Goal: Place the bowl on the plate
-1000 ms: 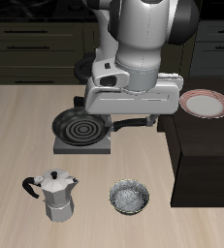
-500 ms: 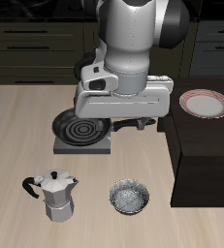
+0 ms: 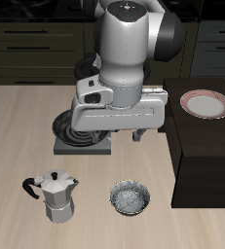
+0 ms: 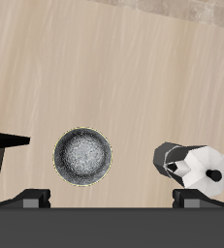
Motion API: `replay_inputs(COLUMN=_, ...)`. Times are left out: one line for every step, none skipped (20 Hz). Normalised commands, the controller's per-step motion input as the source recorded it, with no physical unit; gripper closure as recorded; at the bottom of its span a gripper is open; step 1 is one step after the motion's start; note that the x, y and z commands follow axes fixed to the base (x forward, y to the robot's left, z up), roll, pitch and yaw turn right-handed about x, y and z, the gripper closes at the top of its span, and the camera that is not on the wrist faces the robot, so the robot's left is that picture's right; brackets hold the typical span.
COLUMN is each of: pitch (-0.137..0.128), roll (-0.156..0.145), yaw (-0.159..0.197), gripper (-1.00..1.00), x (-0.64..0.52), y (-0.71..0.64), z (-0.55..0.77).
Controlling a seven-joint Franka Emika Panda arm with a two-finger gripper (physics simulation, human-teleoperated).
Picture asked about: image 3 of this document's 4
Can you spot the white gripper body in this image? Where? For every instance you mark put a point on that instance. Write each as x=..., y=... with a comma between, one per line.
x=117, y=118

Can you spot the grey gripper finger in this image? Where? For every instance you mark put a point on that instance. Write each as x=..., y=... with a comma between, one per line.
x=138, y=133
x=95, y=136

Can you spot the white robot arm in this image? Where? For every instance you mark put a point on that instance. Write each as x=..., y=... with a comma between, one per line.
x=125, y=48

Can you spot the dark grey stove plate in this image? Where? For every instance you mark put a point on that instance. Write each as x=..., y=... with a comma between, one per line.
x=81, y=149

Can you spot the grey speckled bowl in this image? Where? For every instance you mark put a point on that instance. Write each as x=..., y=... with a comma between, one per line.
x=130, y=198

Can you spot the white plate with red rim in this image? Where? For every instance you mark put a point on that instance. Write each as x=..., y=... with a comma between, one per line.
x=206, y=104

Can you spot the black frying pan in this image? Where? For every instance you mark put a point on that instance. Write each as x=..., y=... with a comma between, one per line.
x=62, y=129

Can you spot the dark wooden cabinet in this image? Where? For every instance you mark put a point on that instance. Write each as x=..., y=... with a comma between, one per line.
x=205, y=152

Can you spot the silver moka pot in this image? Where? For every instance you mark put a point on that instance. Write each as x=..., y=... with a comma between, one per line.
x=57, y=194

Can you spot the dark kitchen cupboard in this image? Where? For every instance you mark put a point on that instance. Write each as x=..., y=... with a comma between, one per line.
x=36, y=55

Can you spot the grey kitchen cupboard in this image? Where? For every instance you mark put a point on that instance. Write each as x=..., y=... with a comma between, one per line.
x=214, y=48

